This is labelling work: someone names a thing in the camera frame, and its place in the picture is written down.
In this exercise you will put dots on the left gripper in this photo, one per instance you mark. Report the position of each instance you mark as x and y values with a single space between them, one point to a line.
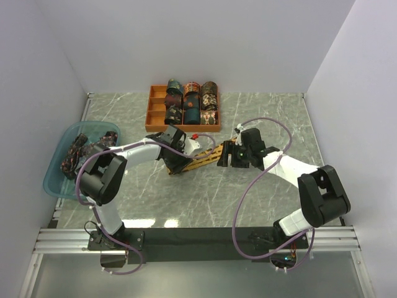
177 167

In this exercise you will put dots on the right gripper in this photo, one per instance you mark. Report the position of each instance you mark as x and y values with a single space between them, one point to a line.
232 149

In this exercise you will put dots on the yellow beetle print tie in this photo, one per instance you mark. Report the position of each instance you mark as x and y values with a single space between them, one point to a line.
213 157

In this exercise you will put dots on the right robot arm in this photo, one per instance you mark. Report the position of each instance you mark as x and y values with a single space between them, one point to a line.
322 195

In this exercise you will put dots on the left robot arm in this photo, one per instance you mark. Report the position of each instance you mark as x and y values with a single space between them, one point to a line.
100 177

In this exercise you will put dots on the black gold rolled tie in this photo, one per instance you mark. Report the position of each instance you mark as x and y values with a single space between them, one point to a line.
173 115

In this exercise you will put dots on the teal plain rolled tie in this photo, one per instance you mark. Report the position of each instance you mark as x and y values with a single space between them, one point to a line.
192 116

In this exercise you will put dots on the red green paisley rolled tie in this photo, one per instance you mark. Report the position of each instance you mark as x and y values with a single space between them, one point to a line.
208 118

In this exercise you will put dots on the maroon rolled tie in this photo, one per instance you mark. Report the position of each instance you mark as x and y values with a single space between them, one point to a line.
173 100

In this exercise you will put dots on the brown floral rolled tie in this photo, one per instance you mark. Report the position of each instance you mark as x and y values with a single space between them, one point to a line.
209 102

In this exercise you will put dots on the dark green rolled tie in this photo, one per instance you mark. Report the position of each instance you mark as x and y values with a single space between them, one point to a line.
175 87

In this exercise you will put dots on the brown patterned rolled tie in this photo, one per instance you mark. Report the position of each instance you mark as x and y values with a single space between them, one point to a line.
209 87

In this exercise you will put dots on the red patterned rolled tie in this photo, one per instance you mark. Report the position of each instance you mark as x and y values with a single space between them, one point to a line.
191 88

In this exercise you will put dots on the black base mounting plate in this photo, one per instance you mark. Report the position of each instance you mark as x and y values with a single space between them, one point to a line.
200 244

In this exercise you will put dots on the black red dotted tie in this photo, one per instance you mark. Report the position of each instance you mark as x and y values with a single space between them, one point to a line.
71 159

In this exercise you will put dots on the teal plastic basin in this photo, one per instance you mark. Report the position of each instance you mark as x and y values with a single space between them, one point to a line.
55 183

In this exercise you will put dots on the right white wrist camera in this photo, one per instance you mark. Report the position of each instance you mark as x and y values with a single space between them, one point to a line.
239 130

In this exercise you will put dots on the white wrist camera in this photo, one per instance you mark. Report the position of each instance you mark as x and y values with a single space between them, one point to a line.
239 130
192 146

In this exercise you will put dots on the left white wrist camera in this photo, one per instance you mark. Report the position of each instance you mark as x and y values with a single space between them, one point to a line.
192 146

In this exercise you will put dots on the aluminium rail frame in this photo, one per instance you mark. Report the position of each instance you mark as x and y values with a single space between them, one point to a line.
61 266

